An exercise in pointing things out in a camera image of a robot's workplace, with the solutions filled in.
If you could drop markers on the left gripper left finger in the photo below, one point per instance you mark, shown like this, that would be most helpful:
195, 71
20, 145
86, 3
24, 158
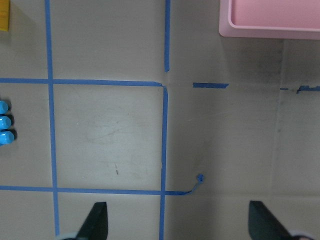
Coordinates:
95, 226

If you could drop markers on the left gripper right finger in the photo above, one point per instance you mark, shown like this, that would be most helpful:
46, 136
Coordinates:
263, 225

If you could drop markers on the blue toy block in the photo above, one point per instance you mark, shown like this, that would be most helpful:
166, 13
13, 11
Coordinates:
6, 136

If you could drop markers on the pink plastic box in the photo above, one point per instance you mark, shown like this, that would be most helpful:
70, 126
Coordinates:
275, 19

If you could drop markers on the yellow toy block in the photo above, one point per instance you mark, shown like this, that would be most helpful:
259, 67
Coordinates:
4, 15

